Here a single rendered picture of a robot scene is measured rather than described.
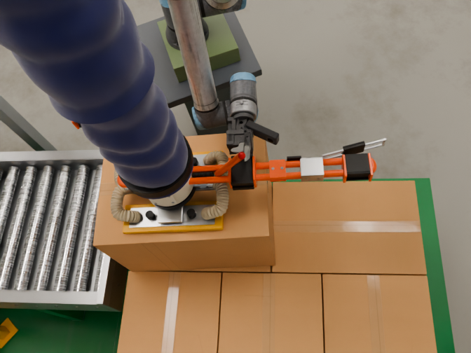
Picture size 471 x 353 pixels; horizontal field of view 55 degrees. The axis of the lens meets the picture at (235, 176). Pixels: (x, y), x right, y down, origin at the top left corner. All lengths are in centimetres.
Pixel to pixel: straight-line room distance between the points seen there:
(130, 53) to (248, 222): 78
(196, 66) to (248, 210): 50
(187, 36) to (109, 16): 63
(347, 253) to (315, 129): 105
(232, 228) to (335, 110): 148
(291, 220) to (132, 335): 79
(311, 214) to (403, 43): 157
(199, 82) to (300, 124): 131
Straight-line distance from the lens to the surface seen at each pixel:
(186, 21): 142
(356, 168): 140
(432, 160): 273
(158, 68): 215
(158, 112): 109
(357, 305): 185
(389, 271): 189
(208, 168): 143
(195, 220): 150
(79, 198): 219
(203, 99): 158
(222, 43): 204
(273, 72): 297
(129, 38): 90
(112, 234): 160
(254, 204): 152
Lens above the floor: 236
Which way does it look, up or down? 64 degrees down
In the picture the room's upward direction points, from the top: 17 degrees counter-clockwise
